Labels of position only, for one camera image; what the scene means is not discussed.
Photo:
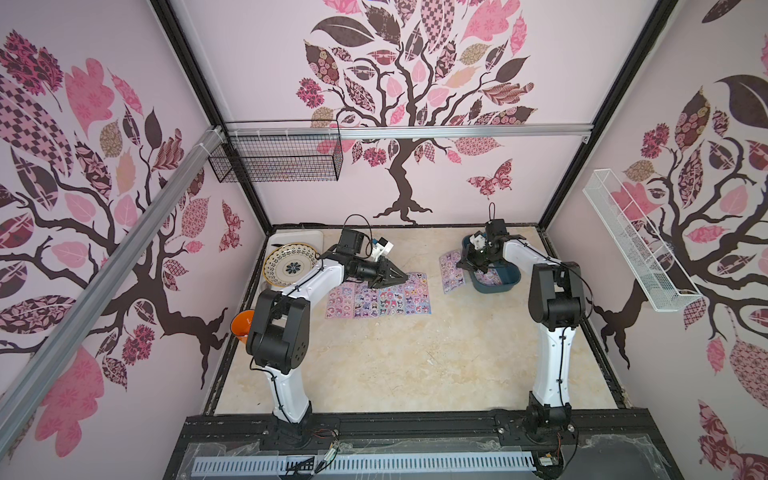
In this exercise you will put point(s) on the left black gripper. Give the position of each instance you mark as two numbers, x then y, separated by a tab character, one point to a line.
381	279

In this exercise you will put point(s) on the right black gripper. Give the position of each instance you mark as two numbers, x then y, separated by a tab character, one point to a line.
477	257

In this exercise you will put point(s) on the character sticker sheet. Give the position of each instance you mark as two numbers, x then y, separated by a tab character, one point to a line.
366	302
452	277
391	301

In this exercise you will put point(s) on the teal plastic storage box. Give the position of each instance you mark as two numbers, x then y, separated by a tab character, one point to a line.
508	272

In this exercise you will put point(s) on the pink sticker sheet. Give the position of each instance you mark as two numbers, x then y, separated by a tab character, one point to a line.
341	302

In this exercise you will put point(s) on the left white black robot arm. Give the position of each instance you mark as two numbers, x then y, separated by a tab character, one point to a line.
276	332

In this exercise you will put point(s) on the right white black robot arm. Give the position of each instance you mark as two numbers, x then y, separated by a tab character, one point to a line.
556	304

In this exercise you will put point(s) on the patterned ceramic plate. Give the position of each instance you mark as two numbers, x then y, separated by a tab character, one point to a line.
288	264

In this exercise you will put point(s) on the orange cup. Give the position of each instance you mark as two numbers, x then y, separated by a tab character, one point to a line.
241	325

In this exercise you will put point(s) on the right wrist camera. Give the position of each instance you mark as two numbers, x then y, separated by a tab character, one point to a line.
478	242

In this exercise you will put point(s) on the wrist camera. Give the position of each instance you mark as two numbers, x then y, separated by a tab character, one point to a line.
381	248
478	242

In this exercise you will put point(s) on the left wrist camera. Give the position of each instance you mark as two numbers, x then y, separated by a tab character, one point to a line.
381	248

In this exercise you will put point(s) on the aluminium rail back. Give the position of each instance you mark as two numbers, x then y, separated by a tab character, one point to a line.
417	132

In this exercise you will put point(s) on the aluminium rail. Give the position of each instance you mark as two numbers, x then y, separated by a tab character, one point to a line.
42	370
417	132

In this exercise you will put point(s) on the black wire basket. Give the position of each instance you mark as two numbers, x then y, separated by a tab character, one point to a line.
263	151

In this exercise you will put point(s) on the white wire shelf basket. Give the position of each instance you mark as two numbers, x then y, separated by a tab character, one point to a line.
623	208

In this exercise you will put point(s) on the white slotted cable duct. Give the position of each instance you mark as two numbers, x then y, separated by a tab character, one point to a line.
362	464

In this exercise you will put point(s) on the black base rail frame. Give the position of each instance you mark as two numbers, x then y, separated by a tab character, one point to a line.
597	444

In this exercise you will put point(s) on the aluminium rail left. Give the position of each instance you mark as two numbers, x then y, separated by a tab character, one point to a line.
42	370

